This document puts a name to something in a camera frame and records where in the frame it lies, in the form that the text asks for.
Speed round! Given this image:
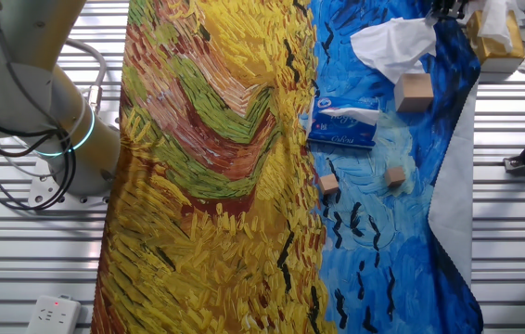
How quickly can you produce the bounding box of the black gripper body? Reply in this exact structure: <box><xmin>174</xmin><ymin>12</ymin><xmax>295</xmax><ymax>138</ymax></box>
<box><xmin>430</xmin><ymin>0</ymin><xmax>470</xmax><ymax>13</ymax></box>

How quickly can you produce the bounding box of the white napkin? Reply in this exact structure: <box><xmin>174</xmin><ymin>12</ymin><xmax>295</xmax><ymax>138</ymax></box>
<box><xmin>373</xmin><ymin>17</ymin><xmax>438</xmax><ymax>85</ymax></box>
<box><xmin>350</xmin><ymin>17</ymin><xmax>403</xmax><ymax>69</ymax></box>

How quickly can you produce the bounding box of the gold paper pack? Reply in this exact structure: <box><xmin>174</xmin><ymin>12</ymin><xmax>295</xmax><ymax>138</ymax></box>
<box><xmin>466</xmin><ymin>8</ymin><xmax>525</xmax><ymax>73</ymax></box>

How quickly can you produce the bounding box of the large wooden cube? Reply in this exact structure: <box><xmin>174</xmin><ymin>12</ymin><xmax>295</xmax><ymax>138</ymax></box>
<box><xmin>393</xmin><ymin>72</ymin><xmax>435</xmax><ymax>114</ymax></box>

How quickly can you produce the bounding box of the blue tissue pack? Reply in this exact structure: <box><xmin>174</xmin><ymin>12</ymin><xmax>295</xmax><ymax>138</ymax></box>
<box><xmin>307</xmin><ymin>96</ymin><xmax>378</xmax><ymax>149</ymax></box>

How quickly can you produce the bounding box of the small wooden cube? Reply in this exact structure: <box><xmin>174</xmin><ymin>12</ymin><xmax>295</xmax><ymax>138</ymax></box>
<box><xmin>385</xmin><ymin>166</ymin><xmax>407</xmax><ymax>188</ymax></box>
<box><xmin>318</xmin><ymin>173</ymin><xmax>340</xmax><ymax>196</ymax></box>

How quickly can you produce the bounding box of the painted wheatfield tablecloth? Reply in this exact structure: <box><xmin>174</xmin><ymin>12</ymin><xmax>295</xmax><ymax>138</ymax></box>
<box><xmin>90</xmin><ymin>0</ymin><xmax>485</xmax><ymax>334</ymax></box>

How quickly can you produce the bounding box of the white power strip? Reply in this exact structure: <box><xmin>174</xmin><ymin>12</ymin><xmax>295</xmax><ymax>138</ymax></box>
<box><xmin>25</xmin><ymin>295</ymin><xmax>82</xmax><ymax>334</ymax></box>

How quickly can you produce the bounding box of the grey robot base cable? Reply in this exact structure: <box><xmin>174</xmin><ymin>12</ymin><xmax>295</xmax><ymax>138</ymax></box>
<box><xmin>62</xmin><ymin>37</ymin><xmax>109</xmax><ymax>116</ymax></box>

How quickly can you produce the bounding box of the black base cable bundle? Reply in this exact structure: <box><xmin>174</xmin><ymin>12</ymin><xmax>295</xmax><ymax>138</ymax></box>
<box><xmin>0</xmin><ymin>87</ymin><xmax>78</xmax><ymax>213</ymax></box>

